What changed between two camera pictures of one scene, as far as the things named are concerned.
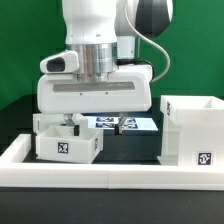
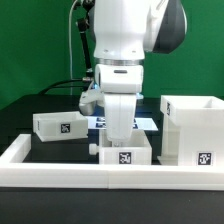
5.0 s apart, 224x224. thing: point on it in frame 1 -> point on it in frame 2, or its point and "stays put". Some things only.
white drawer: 41,121 stays put
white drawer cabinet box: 192,130 stays put
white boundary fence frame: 16,173 stays put
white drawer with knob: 58,143 -> 137,151
